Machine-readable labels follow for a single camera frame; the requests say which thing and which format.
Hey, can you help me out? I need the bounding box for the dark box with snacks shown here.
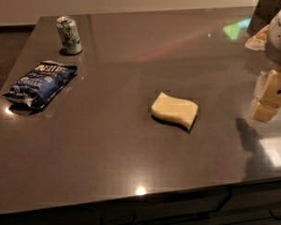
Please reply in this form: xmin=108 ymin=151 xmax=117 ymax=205
xmin=246 ymin=0 xmax=281 ymax=37

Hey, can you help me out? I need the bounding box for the green white soda can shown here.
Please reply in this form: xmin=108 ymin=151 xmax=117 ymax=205
xmin=56 ymin=16 xmax=82 ymax=55

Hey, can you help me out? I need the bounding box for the blue chip bag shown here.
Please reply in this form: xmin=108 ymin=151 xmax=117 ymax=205
xmin=2 ymin=61 xmax=77 ymax=110

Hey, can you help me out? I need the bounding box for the yellow sponge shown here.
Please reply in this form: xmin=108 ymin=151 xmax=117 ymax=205
xmin=151 ymin=92 xmax=199 ymax=130

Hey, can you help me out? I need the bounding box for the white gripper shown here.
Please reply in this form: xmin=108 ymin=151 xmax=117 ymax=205
xmin=249 ymin=10 xmax=281 ymax=123

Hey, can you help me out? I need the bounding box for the pale snack packet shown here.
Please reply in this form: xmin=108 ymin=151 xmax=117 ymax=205
xmin=244 ymin=25 xmax=269 ymax=51

